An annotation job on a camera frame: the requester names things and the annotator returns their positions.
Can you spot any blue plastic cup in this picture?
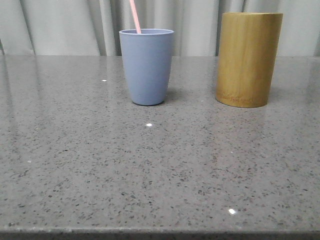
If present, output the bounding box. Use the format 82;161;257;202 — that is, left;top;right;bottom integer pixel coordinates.
119;28;175;106

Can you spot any pink chopstick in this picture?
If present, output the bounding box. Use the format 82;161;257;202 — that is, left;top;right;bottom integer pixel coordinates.
129;0;142;34

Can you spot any bamboo cylinder holder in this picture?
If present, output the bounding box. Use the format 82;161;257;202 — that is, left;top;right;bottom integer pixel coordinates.
215;12;283;108

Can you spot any grey-white curtain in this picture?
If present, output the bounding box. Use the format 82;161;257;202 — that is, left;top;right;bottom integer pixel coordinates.
0;0;320;56

